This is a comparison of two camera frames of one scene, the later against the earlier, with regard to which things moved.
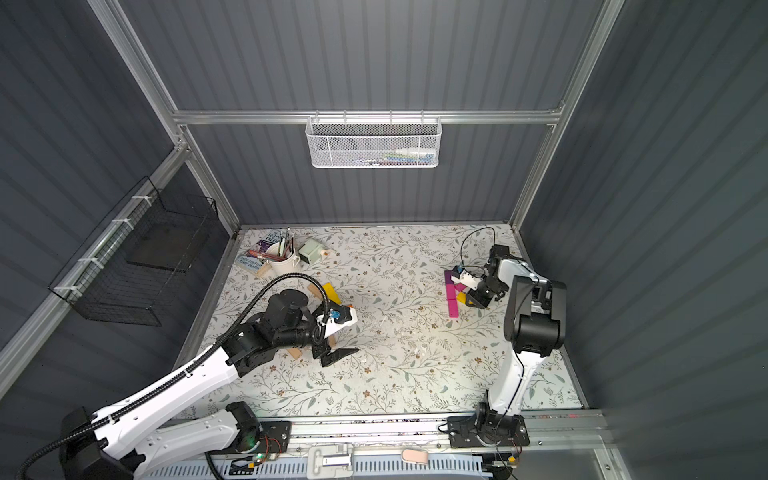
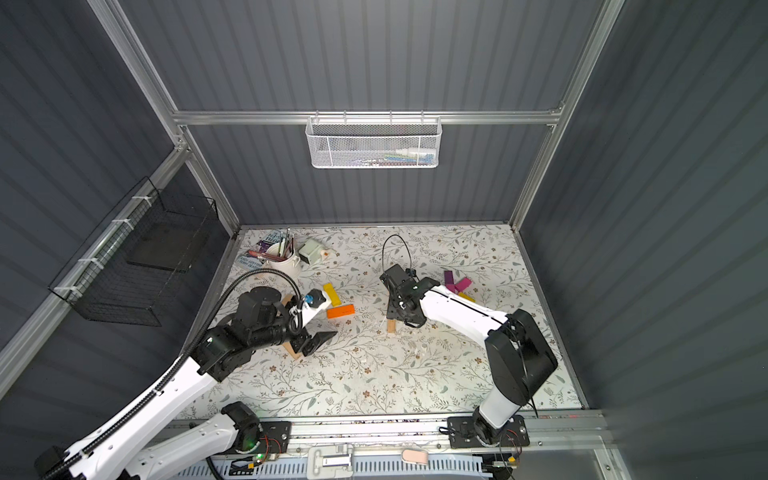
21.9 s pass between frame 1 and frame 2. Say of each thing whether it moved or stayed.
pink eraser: stayed
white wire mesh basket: stayed
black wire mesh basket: stayed
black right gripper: moved
